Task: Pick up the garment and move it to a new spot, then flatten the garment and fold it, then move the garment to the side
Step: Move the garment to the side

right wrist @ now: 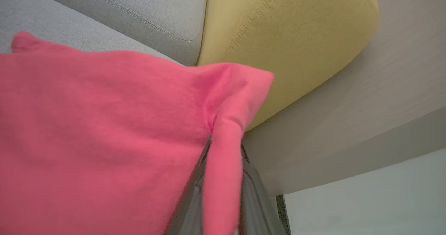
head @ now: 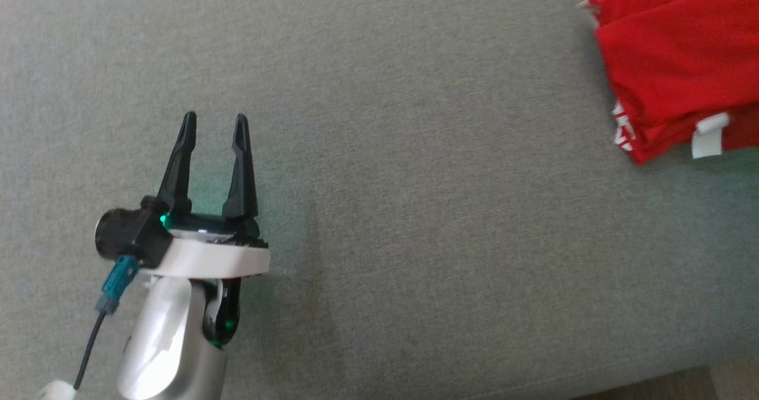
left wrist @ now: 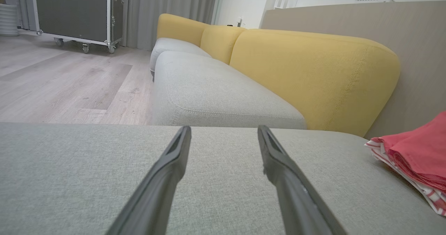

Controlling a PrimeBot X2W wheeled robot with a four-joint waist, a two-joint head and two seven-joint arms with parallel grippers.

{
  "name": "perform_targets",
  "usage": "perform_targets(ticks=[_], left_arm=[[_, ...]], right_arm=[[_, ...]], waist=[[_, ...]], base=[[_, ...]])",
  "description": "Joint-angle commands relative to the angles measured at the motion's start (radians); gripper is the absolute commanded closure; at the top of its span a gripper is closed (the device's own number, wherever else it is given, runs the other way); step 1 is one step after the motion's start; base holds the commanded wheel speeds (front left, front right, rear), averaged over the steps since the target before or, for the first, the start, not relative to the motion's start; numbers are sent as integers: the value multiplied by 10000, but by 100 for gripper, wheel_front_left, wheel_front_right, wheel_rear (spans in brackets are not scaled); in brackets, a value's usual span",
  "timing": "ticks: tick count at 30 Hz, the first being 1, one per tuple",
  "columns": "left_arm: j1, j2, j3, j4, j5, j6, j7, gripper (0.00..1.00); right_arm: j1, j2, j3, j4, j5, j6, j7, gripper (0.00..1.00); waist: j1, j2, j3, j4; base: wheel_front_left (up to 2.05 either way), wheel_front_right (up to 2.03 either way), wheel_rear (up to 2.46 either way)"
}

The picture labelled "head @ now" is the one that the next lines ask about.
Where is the red jersey number 23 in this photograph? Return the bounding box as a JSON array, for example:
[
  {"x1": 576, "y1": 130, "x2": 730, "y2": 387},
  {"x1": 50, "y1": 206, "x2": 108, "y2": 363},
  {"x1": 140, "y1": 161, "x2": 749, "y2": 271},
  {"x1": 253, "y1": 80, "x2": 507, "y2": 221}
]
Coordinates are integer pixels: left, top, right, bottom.
[{"x1": 578, "y1": 0, "x2": 759, "y2": 165}]

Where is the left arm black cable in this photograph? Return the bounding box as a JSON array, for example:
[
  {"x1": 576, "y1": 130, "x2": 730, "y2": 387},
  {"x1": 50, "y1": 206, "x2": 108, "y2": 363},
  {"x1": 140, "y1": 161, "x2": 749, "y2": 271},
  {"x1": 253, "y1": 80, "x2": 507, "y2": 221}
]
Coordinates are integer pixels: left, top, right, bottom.
[{"x1": 36, "y1": 255, "x2": 141, "y2": 400}]

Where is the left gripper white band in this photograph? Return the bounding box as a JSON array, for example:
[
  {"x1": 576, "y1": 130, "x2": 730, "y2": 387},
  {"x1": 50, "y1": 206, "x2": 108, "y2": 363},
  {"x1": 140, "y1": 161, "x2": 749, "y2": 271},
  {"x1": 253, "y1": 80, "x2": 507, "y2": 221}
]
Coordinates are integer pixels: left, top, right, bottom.
[{"x1": 157, "y1": 111, "x2": 272, "y2": 279}]

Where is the large grey sofa seat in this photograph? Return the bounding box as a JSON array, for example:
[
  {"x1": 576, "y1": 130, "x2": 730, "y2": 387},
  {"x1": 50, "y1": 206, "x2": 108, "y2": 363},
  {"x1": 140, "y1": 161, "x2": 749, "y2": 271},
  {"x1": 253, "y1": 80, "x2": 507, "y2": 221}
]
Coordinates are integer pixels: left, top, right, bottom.
[{"x1": 0, "y1": 0, "x2": 759, "y2": 400}]

